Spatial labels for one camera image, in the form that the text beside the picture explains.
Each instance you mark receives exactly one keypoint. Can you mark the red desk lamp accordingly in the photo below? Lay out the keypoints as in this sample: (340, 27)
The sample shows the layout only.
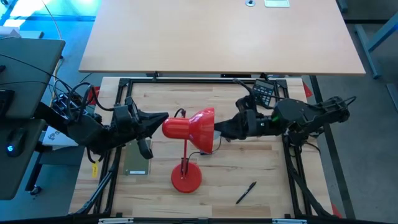
(189, 127)

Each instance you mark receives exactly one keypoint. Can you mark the silver desk grommet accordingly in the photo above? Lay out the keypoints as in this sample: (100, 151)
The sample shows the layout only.
(250, 3)

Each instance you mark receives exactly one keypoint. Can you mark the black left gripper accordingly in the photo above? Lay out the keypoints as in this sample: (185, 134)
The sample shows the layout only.
(124, 124)

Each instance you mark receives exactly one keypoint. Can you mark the keyboard on far table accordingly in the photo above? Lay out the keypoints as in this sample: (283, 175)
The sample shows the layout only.
(265, 90)

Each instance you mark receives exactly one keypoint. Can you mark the black pen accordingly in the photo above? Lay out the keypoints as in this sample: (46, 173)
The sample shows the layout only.
(245, 193)

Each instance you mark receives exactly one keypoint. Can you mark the white desk outlet plate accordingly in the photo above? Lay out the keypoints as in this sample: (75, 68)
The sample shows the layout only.
(276, 3)

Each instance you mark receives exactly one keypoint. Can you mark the white box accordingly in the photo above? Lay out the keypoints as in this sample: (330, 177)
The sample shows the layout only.
(18, 31)

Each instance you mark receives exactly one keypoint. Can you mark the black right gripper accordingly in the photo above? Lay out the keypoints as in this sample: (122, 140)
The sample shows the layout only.
(247, 124)

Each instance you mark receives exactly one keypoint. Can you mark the grey metal table legs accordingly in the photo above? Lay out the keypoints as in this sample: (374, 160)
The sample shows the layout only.
(373, 40)

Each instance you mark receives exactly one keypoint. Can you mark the black flat device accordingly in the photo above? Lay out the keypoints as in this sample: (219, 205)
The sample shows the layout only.
(6, 102)

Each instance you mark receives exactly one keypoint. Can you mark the silver metal latch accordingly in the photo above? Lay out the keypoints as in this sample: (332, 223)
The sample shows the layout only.
(289, 221)
(115, 221)

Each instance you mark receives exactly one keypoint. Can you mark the green spiral notebook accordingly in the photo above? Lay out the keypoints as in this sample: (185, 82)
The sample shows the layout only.
(136, 161)

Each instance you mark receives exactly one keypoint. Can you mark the white printed paper sheet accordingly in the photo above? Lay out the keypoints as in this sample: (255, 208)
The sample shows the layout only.
(59, 137)

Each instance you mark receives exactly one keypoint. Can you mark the dark side desk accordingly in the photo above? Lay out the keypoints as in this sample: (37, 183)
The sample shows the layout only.
(28, 71)

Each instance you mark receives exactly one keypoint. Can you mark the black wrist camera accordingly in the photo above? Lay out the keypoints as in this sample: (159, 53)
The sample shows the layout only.
(132, 102)
(245, 104)

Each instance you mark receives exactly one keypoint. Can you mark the black computer mouse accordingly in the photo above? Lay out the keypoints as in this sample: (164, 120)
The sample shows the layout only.
(15, 143)

